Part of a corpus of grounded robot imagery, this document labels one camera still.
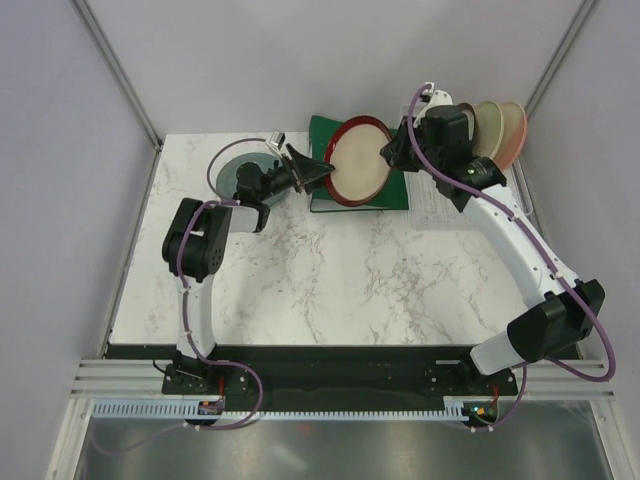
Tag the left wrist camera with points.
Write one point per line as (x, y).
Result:
(276, 141)

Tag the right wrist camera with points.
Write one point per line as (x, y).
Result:
(432, 97)

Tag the left aluminium corner post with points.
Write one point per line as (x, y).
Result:
(108, 55)

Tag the white wire dish rack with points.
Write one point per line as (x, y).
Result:
(432, 211)

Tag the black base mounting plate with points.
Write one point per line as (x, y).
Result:
(444, 370)

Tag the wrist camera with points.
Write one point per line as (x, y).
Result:
(432, 97)
(276, 141)

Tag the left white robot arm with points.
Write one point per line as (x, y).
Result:
(195, 244)

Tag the green ring binder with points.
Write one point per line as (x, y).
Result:
(393, 196)

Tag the grey-blue plate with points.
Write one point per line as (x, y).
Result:
(226, 181)

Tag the pink and cream plate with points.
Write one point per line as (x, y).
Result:
(514, 135)

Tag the aluminium corner post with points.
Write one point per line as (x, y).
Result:
(108, 55)
(568, 40)

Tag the right aluminium corner post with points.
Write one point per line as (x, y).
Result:
(568, 40)

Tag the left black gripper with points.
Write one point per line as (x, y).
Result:
(312, 172)

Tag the red rimmed cream plate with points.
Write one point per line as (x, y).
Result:
(359, 171)

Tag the dark rimmed beige plate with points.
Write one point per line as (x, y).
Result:
(469, 111)

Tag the aluminium frame rail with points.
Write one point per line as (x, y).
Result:
(139, 379)

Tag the pale green plate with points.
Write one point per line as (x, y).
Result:
(489, 129)

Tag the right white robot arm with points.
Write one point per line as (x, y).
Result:
(561, 309)

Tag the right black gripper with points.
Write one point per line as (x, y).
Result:
(395, 151)

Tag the white slotted cable duct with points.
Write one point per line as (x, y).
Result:
(194, 409)

